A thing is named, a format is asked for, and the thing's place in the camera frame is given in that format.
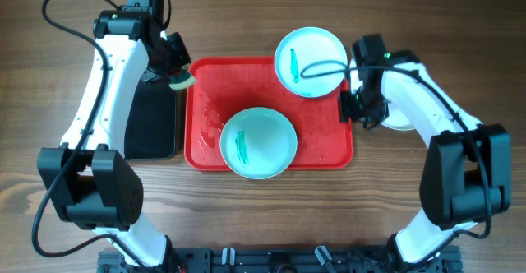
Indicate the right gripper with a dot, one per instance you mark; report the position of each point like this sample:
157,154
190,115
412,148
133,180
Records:
347,113

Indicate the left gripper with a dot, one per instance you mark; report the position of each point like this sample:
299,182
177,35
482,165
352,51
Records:
178,60

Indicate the green yellow sponge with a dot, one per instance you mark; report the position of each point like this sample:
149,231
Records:
181,80

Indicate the white round plate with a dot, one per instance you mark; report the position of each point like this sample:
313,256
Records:
396,119

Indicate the light blue plate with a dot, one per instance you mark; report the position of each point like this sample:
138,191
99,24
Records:
258,143
310,62

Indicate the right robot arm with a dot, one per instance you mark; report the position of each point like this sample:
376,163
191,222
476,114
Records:
466,176

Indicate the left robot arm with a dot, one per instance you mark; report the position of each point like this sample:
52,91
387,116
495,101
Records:
127,102

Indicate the red plastic tray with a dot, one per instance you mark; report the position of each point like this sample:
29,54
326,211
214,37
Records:
225,86

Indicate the black rectangular tray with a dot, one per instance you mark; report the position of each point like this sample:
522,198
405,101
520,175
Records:
152,124

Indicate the black aluminium base frame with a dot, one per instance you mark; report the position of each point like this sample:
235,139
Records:
354,259

